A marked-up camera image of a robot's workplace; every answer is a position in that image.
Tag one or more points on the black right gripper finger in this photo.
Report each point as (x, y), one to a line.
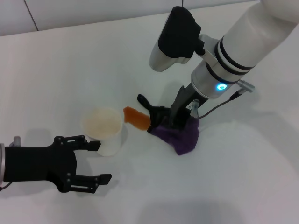
(158, 115)

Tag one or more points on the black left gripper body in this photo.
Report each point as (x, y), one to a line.
(35, 163)

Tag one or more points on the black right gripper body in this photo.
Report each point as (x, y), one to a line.
(182, 109)

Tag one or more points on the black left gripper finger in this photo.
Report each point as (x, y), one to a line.
(94, 145)
(105, 178)

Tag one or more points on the white paper cup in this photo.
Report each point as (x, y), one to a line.
(102, 126)

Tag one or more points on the purple blue rag black edge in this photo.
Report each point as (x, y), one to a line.
(182, 140)

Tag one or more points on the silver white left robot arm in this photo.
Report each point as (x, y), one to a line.
(2, 163)

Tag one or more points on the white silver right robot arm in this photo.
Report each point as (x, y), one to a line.
(245, 42)

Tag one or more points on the brown liquid stain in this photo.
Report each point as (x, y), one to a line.
(135, 117)

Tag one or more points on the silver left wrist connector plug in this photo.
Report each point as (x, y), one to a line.
(17, 140)

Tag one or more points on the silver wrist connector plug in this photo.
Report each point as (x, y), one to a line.
(17, 140)
(246, 84)

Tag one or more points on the silver right wrist connector plug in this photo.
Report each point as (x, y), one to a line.
(246, 84)

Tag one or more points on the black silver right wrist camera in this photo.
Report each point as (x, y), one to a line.
(177, 35)

